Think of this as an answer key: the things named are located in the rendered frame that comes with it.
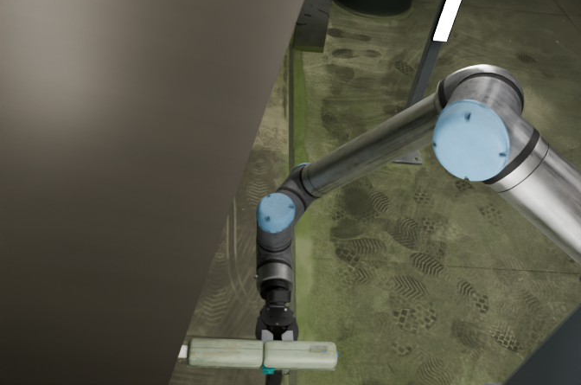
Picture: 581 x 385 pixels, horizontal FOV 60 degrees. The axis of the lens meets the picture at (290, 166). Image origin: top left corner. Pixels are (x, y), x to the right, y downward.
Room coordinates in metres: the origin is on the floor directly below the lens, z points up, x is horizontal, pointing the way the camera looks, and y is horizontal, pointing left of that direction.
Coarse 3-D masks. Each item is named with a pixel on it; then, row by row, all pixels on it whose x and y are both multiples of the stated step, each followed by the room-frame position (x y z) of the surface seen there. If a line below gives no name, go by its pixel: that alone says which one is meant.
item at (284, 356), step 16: (192, 352) 0.45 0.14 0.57; (208, 352) 0.45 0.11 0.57; (224, 352) 0.46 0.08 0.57; (240, 352) 0.46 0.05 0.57; (256, 352) 0.47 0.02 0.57; (272, 352) 0.47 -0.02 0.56; (288, 352) 0.48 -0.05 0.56; (304, 352) 0.48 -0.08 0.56; (320, 352) 0.49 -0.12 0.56; (336, 352) 0.50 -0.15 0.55; (240, 368) 0.45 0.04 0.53; (256, 368) 0.45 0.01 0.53; (288, 368) 0.46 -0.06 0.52; (304, 368) 0.46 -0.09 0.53; (320, 368) 0.47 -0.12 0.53; (272, 384) 0.46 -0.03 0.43
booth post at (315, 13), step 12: (312, 0) 2.57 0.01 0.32; (324, 0) 2.57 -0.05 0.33; (300, 12) 2.56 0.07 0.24; (312, 12) 2.57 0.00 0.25; (324, 12) 2.57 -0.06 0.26; (300, 24) 2.56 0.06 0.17; (312, 24) 2.57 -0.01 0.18; (324, 24) 2.58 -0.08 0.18; (300, 36) 2.56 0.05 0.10; (312, 36) 2.57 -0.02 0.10; (324, 36) 2.58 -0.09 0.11; (300, 48) 2.56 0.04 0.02; (312, 48) 2.57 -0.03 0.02
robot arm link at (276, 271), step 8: (272, 264) 0.71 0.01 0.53; (280, 264) 0.71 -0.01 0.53; (264, 272) 0.69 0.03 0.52; (272, 272) 0.69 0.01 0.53; (280, 272) 0.69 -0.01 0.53; (288, 272) 0.70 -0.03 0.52; (264, 280) 0.67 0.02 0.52; (272, 280) 0.67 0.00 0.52; (280, 280) 0.67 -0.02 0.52; (288, 280) 0.68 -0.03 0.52
